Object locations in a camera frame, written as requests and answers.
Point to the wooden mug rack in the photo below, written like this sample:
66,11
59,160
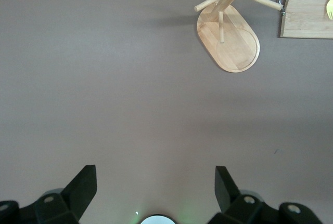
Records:
234,50

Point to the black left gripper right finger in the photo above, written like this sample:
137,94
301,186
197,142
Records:
226,190

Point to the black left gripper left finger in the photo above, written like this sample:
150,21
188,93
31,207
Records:
78,190

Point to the yellow plastic fork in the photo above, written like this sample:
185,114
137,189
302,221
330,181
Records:
330,8

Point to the bamboo cutting board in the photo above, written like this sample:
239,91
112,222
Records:
304,5

